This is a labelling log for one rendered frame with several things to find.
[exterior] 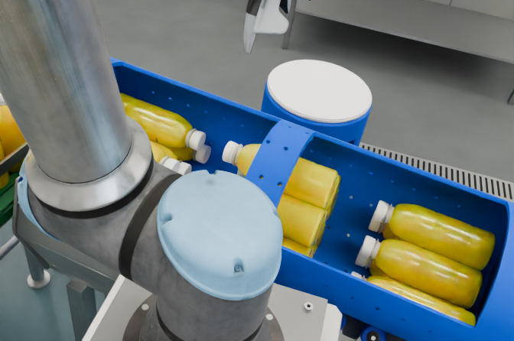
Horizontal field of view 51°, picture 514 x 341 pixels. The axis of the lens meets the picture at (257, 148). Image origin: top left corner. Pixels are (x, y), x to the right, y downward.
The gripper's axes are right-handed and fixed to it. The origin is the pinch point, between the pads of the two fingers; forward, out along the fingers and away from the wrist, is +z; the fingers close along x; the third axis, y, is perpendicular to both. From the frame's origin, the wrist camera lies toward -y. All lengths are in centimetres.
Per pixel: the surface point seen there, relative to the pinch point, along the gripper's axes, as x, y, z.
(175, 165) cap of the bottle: -5.9, -11.1, 28.7
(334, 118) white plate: 37, 8, 38
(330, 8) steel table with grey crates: 254, -47, 115
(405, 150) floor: 176, 29, 143
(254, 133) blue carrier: 12.5, -3.2, 30.5
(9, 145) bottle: -6, -52, 43
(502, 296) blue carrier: -11, 46, 23
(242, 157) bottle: -2.4, 0.3, 23.9
